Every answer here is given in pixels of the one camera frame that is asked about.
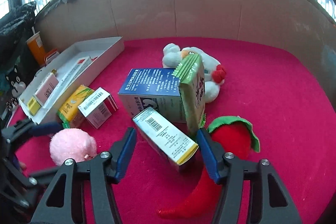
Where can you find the pink plush ball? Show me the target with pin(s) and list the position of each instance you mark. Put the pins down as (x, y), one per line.
(72, 143)

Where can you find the white plush doll red bow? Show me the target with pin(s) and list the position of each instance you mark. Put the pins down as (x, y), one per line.
(214, 72)

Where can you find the white yellow Glucophage box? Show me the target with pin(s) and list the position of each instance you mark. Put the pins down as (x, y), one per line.
(166, 139)

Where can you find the green snack packet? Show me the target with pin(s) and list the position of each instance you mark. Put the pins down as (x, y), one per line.
(190, 73)

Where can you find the beige padded headboard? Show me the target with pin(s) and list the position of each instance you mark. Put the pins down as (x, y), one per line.
(301, 27)

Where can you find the white cardboard tray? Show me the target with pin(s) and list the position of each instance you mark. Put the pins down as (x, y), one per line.
(102, 52)

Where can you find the white orange power bank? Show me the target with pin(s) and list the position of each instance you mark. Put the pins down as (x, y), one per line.
(51, 55)

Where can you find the yellow drink carton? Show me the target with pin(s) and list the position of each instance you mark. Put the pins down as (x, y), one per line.
(69, 114)

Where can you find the red white medicine box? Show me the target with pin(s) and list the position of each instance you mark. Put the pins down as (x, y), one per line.
(98, 107)

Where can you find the black white cat figure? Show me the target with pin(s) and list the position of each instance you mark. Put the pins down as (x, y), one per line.
(17, 86)

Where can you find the blue white medicine box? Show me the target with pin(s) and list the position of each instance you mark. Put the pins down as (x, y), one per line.
(156, 88)

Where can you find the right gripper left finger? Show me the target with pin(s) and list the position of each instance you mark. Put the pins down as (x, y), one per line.
(63, 200)

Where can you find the orange drink cup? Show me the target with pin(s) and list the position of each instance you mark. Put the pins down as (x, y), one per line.
(36, 47)

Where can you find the teal pink long box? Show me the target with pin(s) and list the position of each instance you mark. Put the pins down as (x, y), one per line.
(45, 88)

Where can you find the white long tube box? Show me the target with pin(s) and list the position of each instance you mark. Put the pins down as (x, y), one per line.
(80, 65)

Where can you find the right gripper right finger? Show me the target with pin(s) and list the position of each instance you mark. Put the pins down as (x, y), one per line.
(269, 199)

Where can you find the black plastic bag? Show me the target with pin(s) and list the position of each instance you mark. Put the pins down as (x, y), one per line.
(13, 25)

